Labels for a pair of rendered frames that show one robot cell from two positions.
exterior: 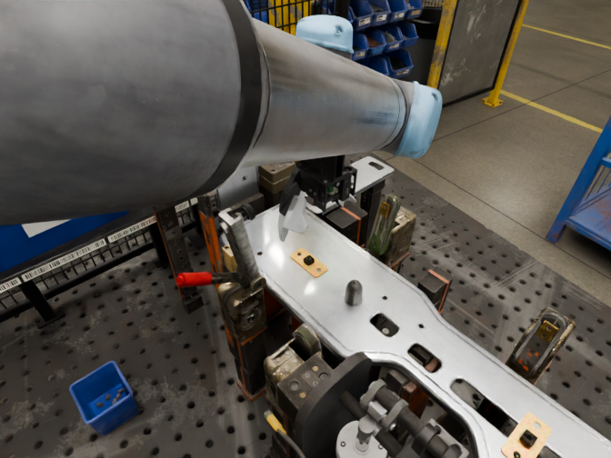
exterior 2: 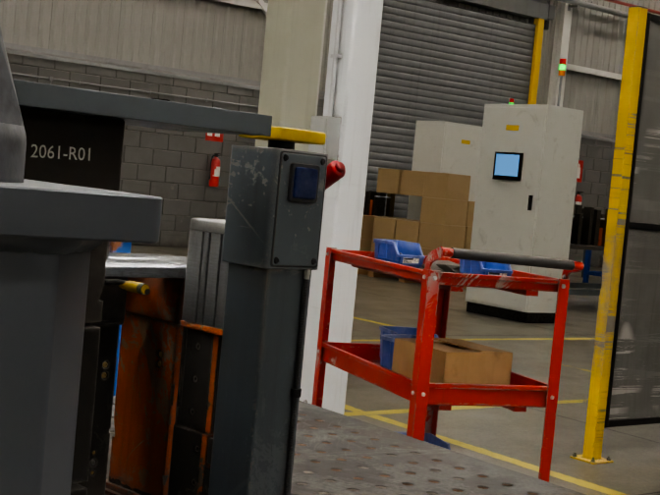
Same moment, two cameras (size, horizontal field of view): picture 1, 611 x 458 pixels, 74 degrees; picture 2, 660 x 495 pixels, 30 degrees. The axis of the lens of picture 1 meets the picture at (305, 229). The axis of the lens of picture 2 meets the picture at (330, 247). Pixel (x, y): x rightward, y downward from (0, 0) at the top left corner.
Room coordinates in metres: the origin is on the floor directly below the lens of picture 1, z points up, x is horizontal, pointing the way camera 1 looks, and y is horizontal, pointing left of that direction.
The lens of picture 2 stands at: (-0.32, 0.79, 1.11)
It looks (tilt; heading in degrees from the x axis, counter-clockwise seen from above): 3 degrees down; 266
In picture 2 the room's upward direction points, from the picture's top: 5 degrees clockwise
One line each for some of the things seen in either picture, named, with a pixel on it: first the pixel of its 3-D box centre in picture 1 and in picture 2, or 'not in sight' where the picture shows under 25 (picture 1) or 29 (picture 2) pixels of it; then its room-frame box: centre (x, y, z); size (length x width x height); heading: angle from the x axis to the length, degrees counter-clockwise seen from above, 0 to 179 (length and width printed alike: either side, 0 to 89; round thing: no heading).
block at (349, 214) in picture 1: (342, 255); not in sight; (0.76, -0.10, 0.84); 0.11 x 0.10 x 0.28; 131
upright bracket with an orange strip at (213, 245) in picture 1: (221, 288); not in sight; (0.56, 0.18, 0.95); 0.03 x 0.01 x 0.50; 41
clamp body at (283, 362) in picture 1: (293, 413); not in sight; (0.33, 0.02, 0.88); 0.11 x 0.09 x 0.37; 131
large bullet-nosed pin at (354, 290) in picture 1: (354, 293); not in sight; (0.49, -0.09, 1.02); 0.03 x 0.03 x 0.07
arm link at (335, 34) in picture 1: (322, 64); not in sight; (0.56, -0.02, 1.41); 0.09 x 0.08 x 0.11; 150
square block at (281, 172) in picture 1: (278, 217); not in sight; (0.88, 0.08, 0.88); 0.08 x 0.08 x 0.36; 41
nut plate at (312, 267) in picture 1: (308, 261); not in sight; (0.58, -0.01, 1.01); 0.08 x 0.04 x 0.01; 41
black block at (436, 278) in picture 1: (421, 321); not in sight; (0.55, -0.26, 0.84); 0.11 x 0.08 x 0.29; 131
